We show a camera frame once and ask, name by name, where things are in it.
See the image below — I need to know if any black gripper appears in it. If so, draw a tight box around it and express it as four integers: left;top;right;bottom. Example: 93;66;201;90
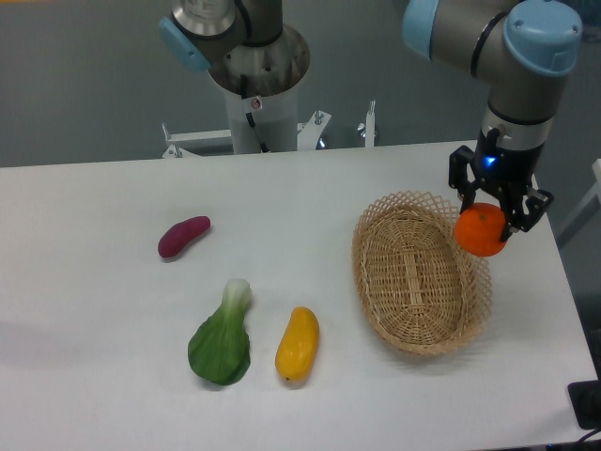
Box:
448;130;554;241

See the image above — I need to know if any orange fruit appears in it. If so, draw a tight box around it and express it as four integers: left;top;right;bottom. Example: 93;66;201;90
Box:
454;203;505;257

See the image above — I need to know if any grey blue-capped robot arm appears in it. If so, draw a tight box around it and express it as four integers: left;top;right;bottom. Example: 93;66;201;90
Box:
159;1;582;241

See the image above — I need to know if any woven wicker basket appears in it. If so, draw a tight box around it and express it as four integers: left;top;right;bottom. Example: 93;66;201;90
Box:
351;191;492;357

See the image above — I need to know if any black device at table edge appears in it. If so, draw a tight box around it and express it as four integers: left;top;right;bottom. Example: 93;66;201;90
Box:
567;381;600;430

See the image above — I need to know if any yellow mango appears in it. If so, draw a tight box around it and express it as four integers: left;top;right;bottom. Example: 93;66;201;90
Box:
275;306;320;382

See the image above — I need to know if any green bok choy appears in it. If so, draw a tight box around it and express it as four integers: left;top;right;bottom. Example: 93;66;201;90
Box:
188;279;252;386

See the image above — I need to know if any purple sweet potato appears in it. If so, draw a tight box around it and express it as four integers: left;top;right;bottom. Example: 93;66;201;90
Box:
158;216;211;259

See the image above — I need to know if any white frame at right edge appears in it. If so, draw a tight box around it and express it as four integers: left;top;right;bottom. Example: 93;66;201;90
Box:
555;159;600;249

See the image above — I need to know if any white metal base frame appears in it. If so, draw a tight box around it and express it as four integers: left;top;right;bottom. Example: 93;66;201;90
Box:
162;100;378;159

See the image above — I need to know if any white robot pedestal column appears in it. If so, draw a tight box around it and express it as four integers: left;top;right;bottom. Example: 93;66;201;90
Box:
223;88;298;155

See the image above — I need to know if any black cable on pedestal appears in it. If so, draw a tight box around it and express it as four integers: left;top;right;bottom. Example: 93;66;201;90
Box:
239;73;270;154

